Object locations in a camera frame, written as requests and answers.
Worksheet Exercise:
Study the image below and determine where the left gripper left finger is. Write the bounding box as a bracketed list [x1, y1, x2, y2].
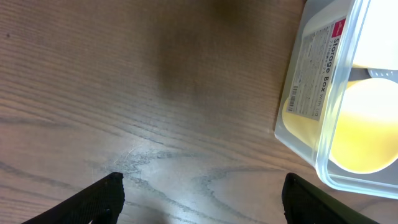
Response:
[24, 172, 125, 224]

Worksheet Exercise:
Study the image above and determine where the grey plastic cup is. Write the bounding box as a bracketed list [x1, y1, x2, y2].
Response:
[368, 68, 398, 82]

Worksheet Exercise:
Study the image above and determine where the yellow plastic cup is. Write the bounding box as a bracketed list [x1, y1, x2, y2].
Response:
[275, 78, 397, 174]

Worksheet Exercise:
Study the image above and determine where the clear plastic storage box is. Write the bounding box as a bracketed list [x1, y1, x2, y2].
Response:
[275, 0, 397, 198]

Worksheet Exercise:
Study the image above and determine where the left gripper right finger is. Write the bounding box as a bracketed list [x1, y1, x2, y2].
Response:
[282, 173, 377, 224]

